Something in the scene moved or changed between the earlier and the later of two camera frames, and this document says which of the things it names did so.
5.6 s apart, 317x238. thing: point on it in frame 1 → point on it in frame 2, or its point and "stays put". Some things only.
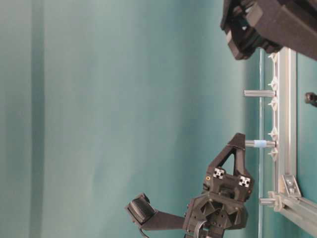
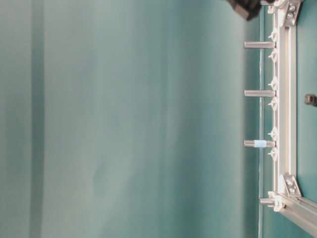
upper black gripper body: x=250 y=25 → x=248 y=8
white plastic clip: x=274 y=103 stays put
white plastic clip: x=274 y=83 stays put
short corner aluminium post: x=267 y=202 stays put
